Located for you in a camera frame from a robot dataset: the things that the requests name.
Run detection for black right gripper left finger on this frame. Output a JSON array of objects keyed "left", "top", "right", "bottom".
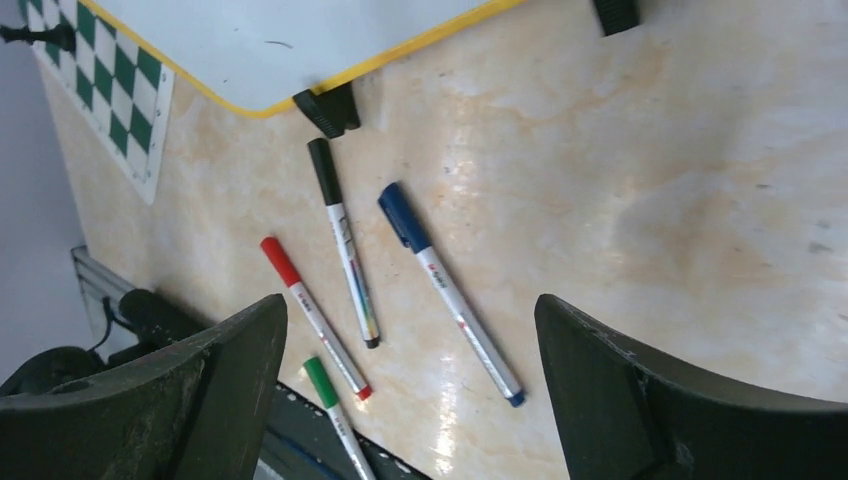
[{"left": 1, "top": 294, "right": 288, "bottom": 479}]

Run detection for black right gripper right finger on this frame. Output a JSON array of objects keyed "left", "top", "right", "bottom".
[{"left": 534, "top": 294, "right": 847, "bottom": 479}]

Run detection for blue capped marker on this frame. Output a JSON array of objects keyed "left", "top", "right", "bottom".
[{"left": 378, "top": 182, "right": 525, "bottom": 408}]

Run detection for yellow framed whiteboard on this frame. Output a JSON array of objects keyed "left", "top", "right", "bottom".
[{"left": 86, "top": 1, "right": 516, "bottom": 118}]

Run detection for green capped marker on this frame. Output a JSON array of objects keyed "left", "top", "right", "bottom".
[{"left": 303, "top": 356, "right": 376, "bottom": 480}]

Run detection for red capped marker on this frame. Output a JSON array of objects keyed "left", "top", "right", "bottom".
[{"left": 260, "top": 236, "right": 373, "bottom": 401}]

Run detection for black capped marker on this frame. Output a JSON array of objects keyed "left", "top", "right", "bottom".
[{"left": 307, "top": 138, "right": 381, "bottom": 349}]

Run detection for green white chessboard mat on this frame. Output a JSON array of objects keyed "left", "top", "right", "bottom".
[{"left": 17, "top": 0, "right": 175, "bottom": 205}]

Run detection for black chess piece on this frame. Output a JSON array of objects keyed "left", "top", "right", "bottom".
[{"left": 0, "top": 23, "right": 76, "bottom": 53}]

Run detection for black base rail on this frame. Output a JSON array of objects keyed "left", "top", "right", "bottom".
[{"left": 254, "top": 382, "right": 432, "bottom": 480}]

